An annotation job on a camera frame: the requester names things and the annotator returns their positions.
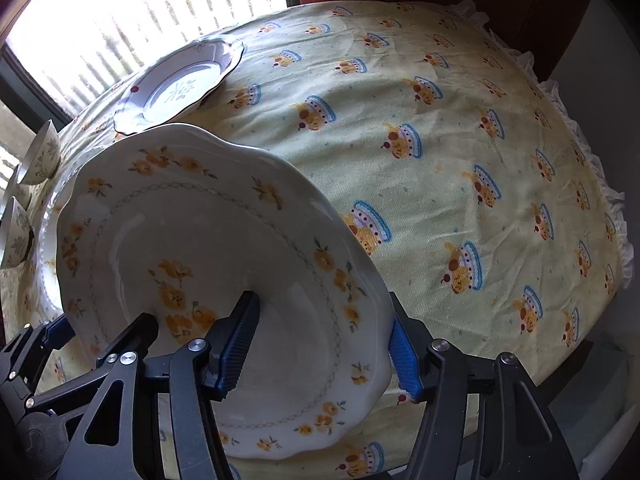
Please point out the floral bowl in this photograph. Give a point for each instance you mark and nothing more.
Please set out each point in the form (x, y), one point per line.
(42, 157)
(16, 234)
(13, 189)

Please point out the yellow patterned tablecloth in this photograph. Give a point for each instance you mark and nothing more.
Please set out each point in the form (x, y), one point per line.
(460, 176)

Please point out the red-pattern white plate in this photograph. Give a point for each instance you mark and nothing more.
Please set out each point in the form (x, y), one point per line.
(176, 83)

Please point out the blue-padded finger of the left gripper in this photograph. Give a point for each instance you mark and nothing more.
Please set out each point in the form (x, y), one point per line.
(57, 333)

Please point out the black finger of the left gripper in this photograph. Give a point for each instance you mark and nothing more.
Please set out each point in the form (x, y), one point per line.
(137, 337)

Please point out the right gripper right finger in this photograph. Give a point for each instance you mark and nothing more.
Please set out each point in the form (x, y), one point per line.
(434, 373)

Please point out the scalloped yellow-flower plate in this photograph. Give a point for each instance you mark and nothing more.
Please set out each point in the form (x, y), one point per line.
(178, 223)

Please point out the balcony railing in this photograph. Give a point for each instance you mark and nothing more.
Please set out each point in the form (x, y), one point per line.
(105, 41)

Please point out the beaded yellow-flower plate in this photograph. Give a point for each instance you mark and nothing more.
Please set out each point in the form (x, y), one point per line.
(50, 300)

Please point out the black window frame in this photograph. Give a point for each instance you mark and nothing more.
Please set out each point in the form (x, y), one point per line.
(29, 34)

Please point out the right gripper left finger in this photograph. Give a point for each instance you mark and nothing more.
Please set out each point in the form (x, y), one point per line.
(202, 373)

